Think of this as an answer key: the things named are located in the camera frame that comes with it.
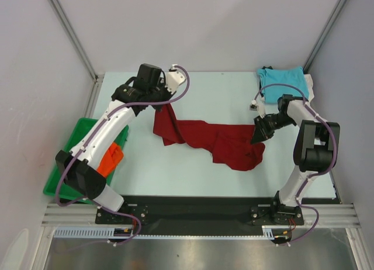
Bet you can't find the dark red t-shirt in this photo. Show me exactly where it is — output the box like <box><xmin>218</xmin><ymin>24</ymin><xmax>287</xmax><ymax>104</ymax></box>
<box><xmin>153</xmin><ymin>104</ymin><xmax>265</xmax><ymax>171</ymax></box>

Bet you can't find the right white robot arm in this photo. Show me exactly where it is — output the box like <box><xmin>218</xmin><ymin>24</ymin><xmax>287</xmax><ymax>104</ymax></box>
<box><xmin>251</xmin><ymin>95</ymin><xmax>340</xmax><ymax>224</ymax></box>

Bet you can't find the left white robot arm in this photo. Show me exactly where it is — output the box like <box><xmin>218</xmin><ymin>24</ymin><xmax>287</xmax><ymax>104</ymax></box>
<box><xmin>55</xmin><ymin>64</ymin><xmax>186</xmax><ymax>223</ymax></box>

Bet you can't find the folded cyan t-shirt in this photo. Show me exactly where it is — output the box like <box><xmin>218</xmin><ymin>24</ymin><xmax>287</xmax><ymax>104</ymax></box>
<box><xmin>257</xmin><ymin>66</ymin><xmax>309</xmax><ymax>104</ymax></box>

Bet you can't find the folded white t-shirt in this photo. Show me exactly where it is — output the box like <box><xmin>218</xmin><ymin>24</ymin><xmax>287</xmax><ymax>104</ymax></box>
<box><xmin>304</xmin><ymin>74</ymin><xmax>315</xmax><ymax>102</ymax></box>

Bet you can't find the orange t-shirt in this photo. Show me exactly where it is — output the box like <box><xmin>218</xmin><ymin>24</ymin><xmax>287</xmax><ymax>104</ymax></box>
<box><xmin>97</xmin><ymin>143</ymin><xmax>124</xmax><ymax>178</ymax></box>

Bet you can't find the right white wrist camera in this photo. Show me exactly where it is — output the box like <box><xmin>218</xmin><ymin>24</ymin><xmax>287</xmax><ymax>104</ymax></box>
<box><xmin>249</xmin><ymin>100</ymin><xmax>266</xmax><ymax>118</ymax></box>

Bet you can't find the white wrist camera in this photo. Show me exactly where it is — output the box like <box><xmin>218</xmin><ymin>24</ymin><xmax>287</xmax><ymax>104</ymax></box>
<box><xmin>165</xmin><ymin>64</ymin><xmax>186</xmax><ymax>94</ymax></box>
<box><xmin>249</xmin><ymin>100</ymin><xmax>266</xmax><ymax>118</ymax></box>

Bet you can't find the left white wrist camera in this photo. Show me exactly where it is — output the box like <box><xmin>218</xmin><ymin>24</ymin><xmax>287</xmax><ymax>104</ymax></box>
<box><xmin>165</xmin><ymin>64</ymin><xmax>186</xmax><ymax>94</ymax></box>

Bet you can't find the left aluminium corner post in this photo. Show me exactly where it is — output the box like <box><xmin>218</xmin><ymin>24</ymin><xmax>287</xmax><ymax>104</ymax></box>
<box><xmin>40</xmin><ymin>0</ymin><xmax>98</xmax><ymax>81</ymax></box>

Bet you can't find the aluminium corner post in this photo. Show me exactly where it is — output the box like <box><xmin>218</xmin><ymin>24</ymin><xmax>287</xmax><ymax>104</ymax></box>
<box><xmin>303</xmin><ymin>0</ymin><xmax>349</xmax><ymax>73</ymax></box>
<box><xmin>40</xmin><ymin>0</ymin><xmax>98</xmax><ymax>81</ymax></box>

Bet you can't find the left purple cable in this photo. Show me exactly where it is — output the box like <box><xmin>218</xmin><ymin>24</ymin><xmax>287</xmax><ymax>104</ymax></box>
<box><xmin>54</xmin><ymin>64</ymin><xmax>192</xmax><ymax>247</ymax></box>

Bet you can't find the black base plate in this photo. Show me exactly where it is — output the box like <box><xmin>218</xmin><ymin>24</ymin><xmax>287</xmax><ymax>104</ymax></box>
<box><xmin>95</xmin><ymin>195</ymin><xmax>341</xmax><ymax>236</ymax></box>

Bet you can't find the aluminium front rail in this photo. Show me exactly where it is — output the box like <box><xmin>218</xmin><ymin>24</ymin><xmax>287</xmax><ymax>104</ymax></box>
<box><xmin>41</xmin><ymin>203</ymin><xmax>361</xmax><ymax>229</ymax></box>

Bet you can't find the right aluminium corner post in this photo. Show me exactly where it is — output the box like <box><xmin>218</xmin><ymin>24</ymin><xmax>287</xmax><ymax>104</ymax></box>
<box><xmin>303</xmin><ymin>0</ymin><xmax>349</xmax><ymax>73</ymax></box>

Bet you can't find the white slotted cable duct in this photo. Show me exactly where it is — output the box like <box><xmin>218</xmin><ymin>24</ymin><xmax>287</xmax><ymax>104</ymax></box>
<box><xmin>54</xmin><ymin>227</ymin><xmax>275</xmax><ymax>240</ymax></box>

